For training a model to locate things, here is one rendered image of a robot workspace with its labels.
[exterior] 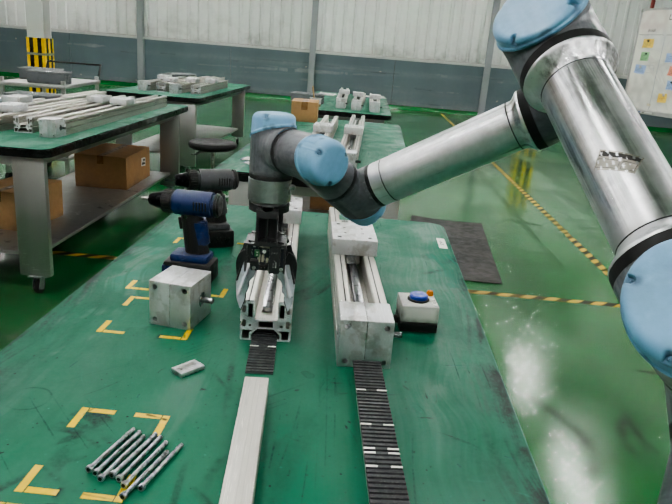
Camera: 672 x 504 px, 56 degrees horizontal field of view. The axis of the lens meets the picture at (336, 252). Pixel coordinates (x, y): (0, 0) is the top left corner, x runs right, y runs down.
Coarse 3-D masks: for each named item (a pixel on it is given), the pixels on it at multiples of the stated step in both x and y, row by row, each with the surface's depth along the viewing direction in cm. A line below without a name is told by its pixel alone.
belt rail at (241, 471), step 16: (256, 384) 104; (240, 400) 99; (256, 400) 100; (240, 416) 95; (256, 416) 95; (240, 432) 91; (256, 432) 92; (240, 448) 88; (256, 448) 88; (240, 464) 84; (256, 464) 85; (224, 480) 81; (240, 480) 81; (256, 480) 86; (224, 496) 78; (240, 496) 78
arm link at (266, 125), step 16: (256, 112) 106; (272, 112) 107; (256, 128) 105; (272, 128) 103; (288, 128) 110; (256, 144) 105; (256, 160) 106; (256, 176) 107; (272, 176) 106; (288, 176) 108
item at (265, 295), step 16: (288, 224) 192; (256, 272) 139; (256, 288) 130; (272, 288) 138; (256, 304) 128; (272, 304) 130; (240, 320) 125; (256, 320) 125; (272, 320) 125; (288, 320) 125; (240, 336) 126; (288, 336) 126
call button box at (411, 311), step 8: (400, 296) 139; (408, 296) 138; (432, 296) 140; (400, 304) 137; (408, 304) 135; (416, 304) 135; (424, 304) 135; (432, 304) 136; (400, 312) 136; (408, 312) 134; (416, 312) 134; (424, 312) 135; (432, 312) 135; (400, 320) 136; (408, 320) 135; (416, 320) 135; (424, 320) 135; (432, 320) 135; (400, 328) 136; (408, 328) 136; (416, 328) 136; (424, 328) 136; (432, 328) 136
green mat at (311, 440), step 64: (128, 256) 167; (320, 256) 180; (384, 256) 184; (448, 256) 189; (64, 320) 128; (128, 320) 130; (320, 320) 138; (448, 320) 143; (0, 384) 104; (64, 384) 105; (128, 384) 107; (192, 384) 109; (320, 384) 112; (448, 384) 115; (0, 448) 88; (64, 448) 89; (192, 448) 92; (320, 448) 94; (448, 448) 97; (512, 448) 98
